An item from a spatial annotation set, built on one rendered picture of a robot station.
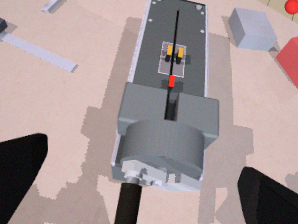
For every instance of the red rectangular block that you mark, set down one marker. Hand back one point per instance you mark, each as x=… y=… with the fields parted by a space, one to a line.
x=288 y=58

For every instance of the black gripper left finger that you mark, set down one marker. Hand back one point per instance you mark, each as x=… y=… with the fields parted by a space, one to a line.
x=20 y=161

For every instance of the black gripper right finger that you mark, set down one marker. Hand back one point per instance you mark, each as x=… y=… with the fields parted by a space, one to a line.
x=264 y=201

